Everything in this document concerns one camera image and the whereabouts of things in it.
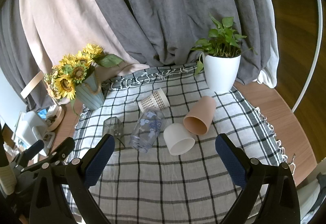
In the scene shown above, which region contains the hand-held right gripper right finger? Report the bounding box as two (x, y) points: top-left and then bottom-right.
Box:
(215, 133), (301, 224)

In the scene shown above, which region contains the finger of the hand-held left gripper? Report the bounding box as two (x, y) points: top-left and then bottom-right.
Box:
(11, 140), (45, 171)
(22, 137), (76, 173)

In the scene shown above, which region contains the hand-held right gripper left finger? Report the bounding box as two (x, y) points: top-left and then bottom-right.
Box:
(29, 134), (116, 224)

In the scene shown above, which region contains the tan cup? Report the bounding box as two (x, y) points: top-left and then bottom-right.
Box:
(183, 96), (217, 136)

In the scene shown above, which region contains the clear cup with blue print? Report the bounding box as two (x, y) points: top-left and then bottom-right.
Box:
(129, 108), (165, 151)

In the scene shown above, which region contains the white cup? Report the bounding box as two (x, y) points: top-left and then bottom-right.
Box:
(163, 123), (195, 156)

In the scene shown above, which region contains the checked paper cup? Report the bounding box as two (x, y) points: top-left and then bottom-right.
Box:
(138, 88), (170, 112)

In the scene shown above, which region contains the white box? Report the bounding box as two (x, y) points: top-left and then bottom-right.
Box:
(15, 111), (49, 156)

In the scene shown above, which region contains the round wooden stand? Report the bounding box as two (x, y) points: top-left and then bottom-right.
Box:
(47, 101), (66, 132)

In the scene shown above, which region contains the ribbed blue-green vase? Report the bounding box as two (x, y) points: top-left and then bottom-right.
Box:
(76, 71), (106, 110)

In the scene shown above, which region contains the sunflower bouquet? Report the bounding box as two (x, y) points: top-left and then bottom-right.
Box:
(43, 43), (125, 116)

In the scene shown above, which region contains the checked tablecloth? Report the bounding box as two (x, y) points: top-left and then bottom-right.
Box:
(62, 65), (297, 224)

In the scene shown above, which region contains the white ribbed plant pot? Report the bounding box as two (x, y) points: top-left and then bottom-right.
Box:
(202, 52), (242, 94)

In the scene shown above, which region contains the white curtain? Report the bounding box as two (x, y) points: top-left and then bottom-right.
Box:
(256, 0), (280, 88)

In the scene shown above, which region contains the green leafy plant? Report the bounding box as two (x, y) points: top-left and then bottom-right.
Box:
(190, 13), (258, 75)

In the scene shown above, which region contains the beige curtain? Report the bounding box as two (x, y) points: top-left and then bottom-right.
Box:
(19, 0), (151, 95)

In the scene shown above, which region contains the white metal hoop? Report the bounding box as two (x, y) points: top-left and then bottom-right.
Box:
(292, 0), (322, 114)

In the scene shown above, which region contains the grey curtain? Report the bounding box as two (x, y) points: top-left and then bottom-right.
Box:
(0, 0), (278, 113)

